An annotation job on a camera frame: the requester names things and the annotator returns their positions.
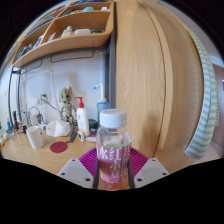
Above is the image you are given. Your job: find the brown robot figurine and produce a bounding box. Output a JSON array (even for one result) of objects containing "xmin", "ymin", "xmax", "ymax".
[{"xmin": 59, "ymin": 86, "xmax": 78, "ymax": 127}]

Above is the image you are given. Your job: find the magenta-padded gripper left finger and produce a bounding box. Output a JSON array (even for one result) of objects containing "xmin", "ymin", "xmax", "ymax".
[{"xmin": 57, "ymin": 147, "xmax": 101, "ymax": 190}]

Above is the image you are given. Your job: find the black comb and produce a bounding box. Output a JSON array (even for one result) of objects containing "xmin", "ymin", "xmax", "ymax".
[{"xmin": 65, "ymin": 128, "xmax": 78, "ymax": 144}]

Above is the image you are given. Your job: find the flat round red coaster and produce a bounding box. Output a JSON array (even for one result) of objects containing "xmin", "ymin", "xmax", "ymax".
[{"xmin": 49, "ymin": 141, "xmax": 69, "ymax": 154}]

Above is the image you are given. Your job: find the blue squeeze bottle, white nozzle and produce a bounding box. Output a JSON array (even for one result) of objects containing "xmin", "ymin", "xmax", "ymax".
[{"xmin": 93, "ymin": 83, "xmax": 111, "ymax": 124}]

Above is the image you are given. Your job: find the white tissue pack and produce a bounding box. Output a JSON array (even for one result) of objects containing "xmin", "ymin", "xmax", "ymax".
[{"xmin": 45, "ymin": 119, "xmax": 72, "ymax": 138}]

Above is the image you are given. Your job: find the green white striped towel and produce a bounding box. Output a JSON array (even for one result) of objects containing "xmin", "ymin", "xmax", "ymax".
[{"xmin": 184, "ymin": 28, "xmax": 220, "ymax": 160}]

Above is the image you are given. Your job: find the white charger block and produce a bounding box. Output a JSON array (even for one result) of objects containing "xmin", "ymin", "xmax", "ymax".
[{"xmin": 29, "ymin": 113, "xmax": 42, "ymax": 126}]

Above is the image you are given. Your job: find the wooden wardrobe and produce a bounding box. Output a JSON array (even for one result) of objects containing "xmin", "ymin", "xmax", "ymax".
[{"xmin": 114, "ymin": 0, "xmax": 205, "ymax": 174}]

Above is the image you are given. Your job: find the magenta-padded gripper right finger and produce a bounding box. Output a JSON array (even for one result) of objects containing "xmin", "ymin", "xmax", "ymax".
[{"xmin": 128, "ymin": 147, "xmax": 170, "ymax": 190}]

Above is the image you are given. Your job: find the clear bottle with pink label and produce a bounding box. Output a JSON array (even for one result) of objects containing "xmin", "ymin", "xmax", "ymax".
[{"xmin": 95, "ymin": 108, "xmax": 133, "ymax": 192}]

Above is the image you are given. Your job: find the white pump bottle, red pump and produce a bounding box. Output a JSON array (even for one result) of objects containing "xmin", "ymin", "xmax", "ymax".
[{"xmin": 74, "ymin": 96, "xmax": 91, "ymax": 137}]

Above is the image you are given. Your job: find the small blue tube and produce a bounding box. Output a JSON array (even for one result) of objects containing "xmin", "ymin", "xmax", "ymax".
[{"xmin": 6, "ymin": 118, "xmax": 13, "ymax": 133}]

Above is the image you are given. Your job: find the wooden shelf unit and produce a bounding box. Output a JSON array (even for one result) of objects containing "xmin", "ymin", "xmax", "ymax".
[{"xmin": 11, "ymin": 0, "xmax": 115, "ymax": 69}]

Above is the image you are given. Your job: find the white paper cup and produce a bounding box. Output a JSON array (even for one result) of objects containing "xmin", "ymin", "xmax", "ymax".
[{"xmin": 25, "ymin": 125, "xmax": 45, "ymax": 150}]

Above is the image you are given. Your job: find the grey metal frame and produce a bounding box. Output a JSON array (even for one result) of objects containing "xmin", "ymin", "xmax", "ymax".
[{"xmin": 7, "ymin": 31, "xmax": 117, "ymax": 128}]

